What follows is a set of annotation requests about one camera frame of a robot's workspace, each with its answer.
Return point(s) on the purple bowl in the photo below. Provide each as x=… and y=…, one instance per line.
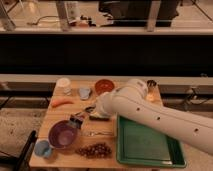
x=62, y=134

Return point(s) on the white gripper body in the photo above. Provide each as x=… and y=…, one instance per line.
x=97, y=112

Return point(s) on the bunch of dark grapes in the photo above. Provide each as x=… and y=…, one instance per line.
x=97, y=150

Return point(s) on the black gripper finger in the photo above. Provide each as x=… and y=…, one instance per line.
x=90, y=109

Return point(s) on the black chair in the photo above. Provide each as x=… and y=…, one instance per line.
x=15, y=163

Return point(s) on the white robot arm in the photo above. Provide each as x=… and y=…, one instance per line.
x=129, y=101

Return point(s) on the black dish brush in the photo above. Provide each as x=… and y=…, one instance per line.
x=76, y=120

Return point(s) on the silver fork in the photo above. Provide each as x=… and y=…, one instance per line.
x=96, y=133

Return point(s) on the small metal cup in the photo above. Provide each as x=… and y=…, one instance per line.
x=151, y=84

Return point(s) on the black rectangular block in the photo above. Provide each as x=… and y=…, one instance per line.
x=95, y=118

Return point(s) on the orange carrot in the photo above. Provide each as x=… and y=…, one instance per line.
x=59, y=102

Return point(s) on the green plastic tray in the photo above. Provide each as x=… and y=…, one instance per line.
x=140, y=145

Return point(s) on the light blue cup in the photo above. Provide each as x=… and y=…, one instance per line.
x=43, y=149

